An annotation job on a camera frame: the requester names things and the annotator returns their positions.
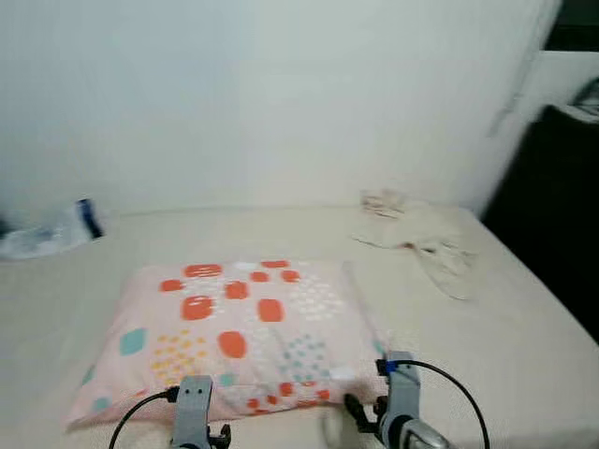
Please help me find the pink pillow with coloured spots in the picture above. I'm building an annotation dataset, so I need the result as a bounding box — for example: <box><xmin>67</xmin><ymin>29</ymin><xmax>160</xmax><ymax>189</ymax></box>
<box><xmin>64</xmin><ymin>259</ymin><xmax>392</xmax><ymax>431</ymax></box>

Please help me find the bed with cream sheet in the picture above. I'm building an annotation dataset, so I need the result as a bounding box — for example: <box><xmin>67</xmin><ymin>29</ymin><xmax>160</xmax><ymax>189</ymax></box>
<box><xmin>0</xmin><ymin>204</ymin><xmax>599</xmax><ymax>449</ymax></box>

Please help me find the crumpled cream cloth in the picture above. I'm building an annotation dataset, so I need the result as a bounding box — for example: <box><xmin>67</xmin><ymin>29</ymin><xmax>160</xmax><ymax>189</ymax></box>
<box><xmin>352</xmin><ymin>189</ymin><xmax>478</xmax><ymax>302</ymax></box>

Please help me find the clear plastic bag, blue end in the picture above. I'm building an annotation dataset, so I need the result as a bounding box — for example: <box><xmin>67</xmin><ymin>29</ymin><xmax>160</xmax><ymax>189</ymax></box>
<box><xmin>0</xmin><ymin>198</ymin><xmax>106</xmax><ymax>261</ymax></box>

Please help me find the black cabinet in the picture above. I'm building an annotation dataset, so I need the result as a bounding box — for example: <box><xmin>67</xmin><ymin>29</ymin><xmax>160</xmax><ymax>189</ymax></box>
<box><xmin>481</xmin><ymin>103</ymin><xmax>599</xmax><ymax>343</ymax></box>

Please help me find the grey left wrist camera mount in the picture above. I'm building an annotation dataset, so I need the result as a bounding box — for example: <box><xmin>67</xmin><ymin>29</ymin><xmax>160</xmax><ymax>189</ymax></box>
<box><xmin>170</xmin><ymin>375</ymin><xmax>215</xmax><ymax>449</ymax></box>

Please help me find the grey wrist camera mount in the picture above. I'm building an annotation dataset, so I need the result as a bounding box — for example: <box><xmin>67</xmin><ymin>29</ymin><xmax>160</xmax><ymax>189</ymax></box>
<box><xmin>377</xmin><ymin>351</ymin><xmax>424</xmax><ymax>442</ymax></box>
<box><xmin>170</xmin><ymin>375</ymin><xmax>215</xmax><ymax>449</ymax></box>

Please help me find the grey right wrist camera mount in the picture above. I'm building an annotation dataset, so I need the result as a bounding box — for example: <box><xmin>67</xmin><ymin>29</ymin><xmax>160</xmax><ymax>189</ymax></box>
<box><xmin>377</xmin><ymin>351</ymin><xmax>424</xmax><ymax>442</ymax></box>

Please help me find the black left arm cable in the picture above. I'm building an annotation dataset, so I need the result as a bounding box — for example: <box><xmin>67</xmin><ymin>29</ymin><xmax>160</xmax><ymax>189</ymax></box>
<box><xmin>107</xmin><ymin>385</ymin><xmax>180</xmax><ymax>449</ymax></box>

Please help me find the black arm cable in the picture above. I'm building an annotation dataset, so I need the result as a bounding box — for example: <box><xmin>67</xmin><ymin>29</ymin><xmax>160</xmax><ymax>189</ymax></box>
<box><xmin>107</xmin><ymin>385</ymin><xmax>180</xmax><ymax>449</ymax></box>
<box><xmin>391</xmin><ymin>358</ymin><xmax>491</xmax><ymax>449</ymax></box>

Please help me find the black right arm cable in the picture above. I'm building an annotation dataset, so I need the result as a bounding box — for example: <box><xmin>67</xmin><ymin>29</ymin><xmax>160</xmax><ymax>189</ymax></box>
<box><xmin>391</xmin><ymin>358</ymin><xmax>491</xmax><ymax>449</ymax></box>

